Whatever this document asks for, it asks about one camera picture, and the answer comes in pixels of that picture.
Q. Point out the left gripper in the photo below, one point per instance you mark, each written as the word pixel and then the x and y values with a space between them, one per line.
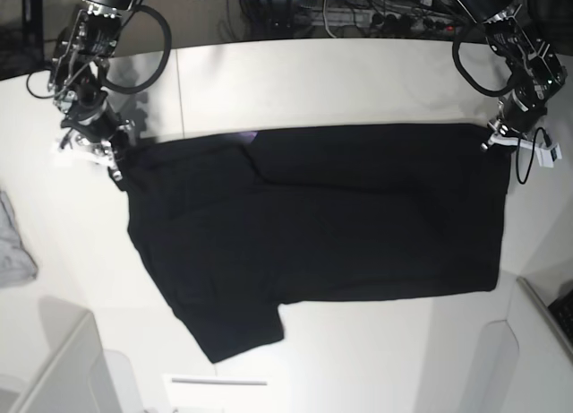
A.
pixel 516 119

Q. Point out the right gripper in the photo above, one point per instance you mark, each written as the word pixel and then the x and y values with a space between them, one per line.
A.
pixel 89 118

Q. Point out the black T-shirt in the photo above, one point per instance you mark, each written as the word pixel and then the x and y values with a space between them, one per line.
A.
pixel 231 227

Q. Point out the grey cloth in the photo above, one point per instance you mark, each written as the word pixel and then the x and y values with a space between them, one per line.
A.
pixel 17 266

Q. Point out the black keyboard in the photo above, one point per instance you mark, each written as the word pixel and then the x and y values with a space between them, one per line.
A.
pixel 561 310

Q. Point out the white wrist camera tag right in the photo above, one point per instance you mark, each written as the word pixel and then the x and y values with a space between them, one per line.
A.
pixel 65 152

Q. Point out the white wrist camera tag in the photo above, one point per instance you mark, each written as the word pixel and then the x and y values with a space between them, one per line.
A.
pixel 65 152
pixel 547 154

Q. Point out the white wrist camera tag left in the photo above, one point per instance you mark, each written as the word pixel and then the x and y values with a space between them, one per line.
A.
pixel 547 154

